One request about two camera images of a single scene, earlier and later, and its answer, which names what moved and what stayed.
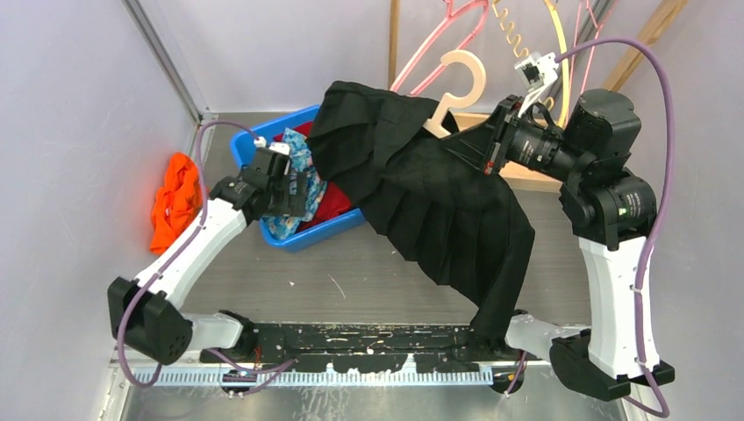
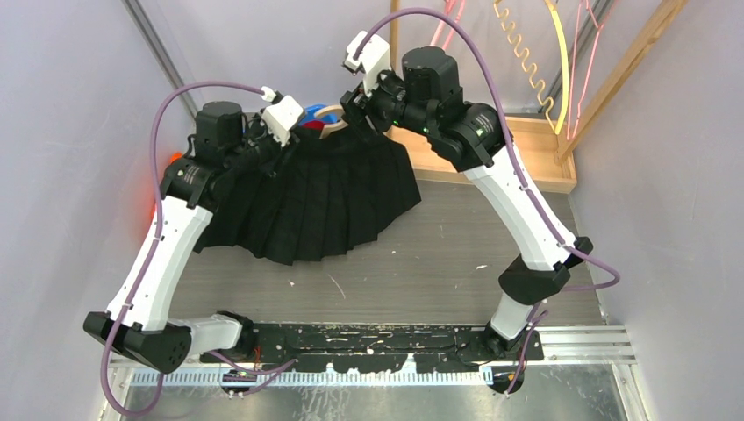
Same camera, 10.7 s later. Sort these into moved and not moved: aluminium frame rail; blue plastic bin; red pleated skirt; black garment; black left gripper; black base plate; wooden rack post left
Moved: black garment; red pleated skirt; blue plastic bin; black left gripper
Not moved: black base plate; wooden rack post left; aluminium frame rail
